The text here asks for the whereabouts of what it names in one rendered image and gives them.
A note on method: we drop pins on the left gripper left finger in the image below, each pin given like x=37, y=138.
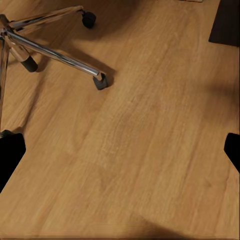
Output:
x=12, y=149

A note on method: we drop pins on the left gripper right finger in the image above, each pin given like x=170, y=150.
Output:
x=232, y=149

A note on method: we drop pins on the swivel chair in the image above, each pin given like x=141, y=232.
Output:
x=12, y=40

